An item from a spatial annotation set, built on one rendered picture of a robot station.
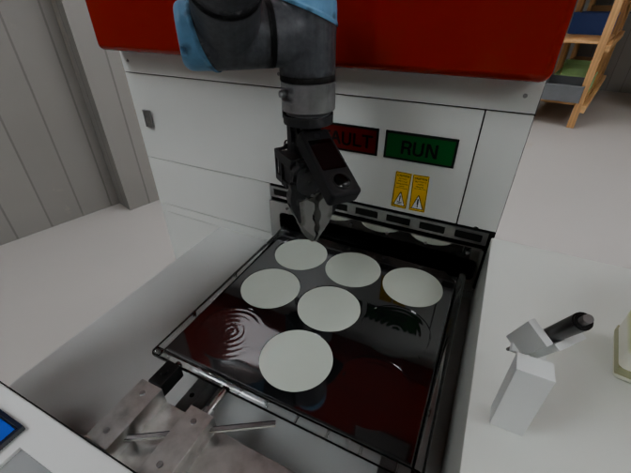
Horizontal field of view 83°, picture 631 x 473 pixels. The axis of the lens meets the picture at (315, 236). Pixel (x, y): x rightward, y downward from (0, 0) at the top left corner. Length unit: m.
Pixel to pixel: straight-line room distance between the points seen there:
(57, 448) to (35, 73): 2.53
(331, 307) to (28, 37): 2.52
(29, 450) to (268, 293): 0.34
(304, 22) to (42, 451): 0.51
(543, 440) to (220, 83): 0.73
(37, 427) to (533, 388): 0.46
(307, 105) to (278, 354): 0.34
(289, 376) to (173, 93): 0.64
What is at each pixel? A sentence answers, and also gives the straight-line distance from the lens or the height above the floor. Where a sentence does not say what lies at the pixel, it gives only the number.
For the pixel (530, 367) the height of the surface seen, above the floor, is 1.05.
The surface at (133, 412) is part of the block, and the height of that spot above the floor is 0.91.
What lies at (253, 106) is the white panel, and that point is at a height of 1.13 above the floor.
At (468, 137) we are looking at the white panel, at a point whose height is 1.13.
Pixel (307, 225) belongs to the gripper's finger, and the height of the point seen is 1.00.
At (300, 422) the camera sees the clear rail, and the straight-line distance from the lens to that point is 0.46.
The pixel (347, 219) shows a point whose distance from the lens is 0.72.
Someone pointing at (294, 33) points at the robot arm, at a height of 1.27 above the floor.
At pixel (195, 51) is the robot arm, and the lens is 0.47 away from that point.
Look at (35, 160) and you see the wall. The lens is 2.90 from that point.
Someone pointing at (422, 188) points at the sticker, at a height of 1.03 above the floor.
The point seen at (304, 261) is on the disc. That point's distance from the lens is 0.67.
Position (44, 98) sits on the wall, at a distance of 2.85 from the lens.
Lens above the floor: 1.31
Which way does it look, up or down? 34 degrees down
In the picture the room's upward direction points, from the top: straight up
